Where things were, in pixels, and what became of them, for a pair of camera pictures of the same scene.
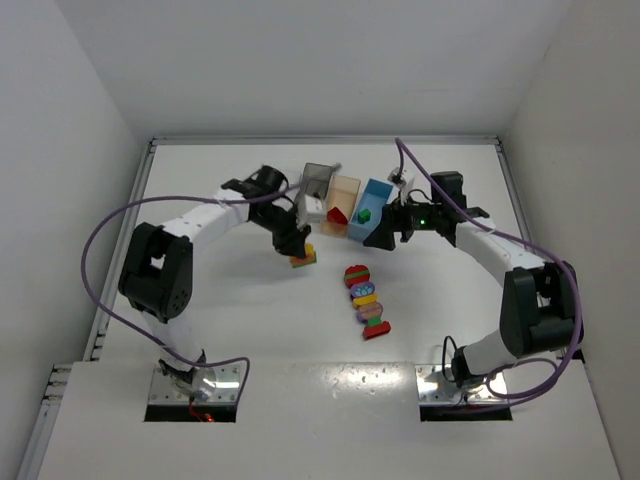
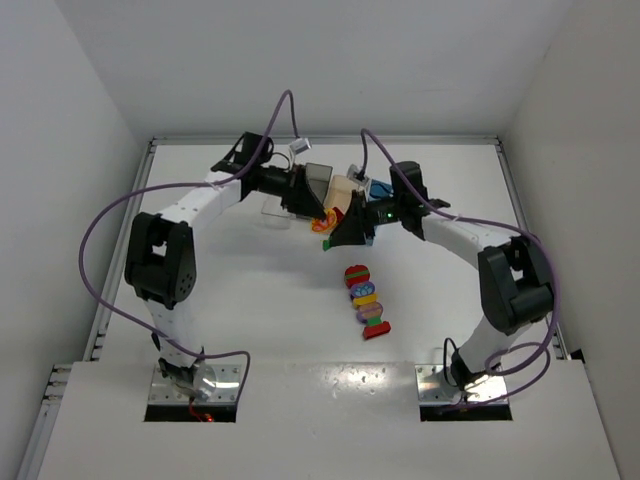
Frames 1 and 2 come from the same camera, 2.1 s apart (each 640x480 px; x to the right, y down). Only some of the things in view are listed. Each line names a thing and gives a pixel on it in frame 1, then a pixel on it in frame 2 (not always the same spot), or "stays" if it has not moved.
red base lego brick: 373,331 stays
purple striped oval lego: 368,310 stays
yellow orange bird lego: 310,256 → 326,224
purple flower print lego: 362,289 stays
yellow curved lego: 365,299 stays
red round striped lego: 356,274 stays
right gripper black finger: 383,236 → 352,227
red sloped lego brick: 335,215 stays
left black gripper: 291,241 → 293,188
